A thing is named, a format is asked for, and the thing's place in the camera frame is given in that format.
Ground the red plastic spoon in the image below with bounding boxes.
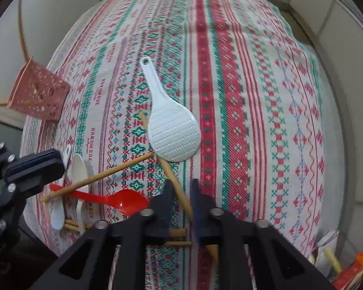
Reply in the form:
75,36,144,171
40,183,149,217

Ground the patterned striped tablecloth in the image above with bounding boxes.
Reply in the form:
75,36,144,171
19,0,342,290

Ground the small white rice paddle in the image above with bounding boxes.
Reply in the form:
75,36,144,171
50,144,72,231

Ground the pink perforated utensil holder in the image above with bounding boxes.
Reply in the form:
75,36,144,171
7,58,70,122

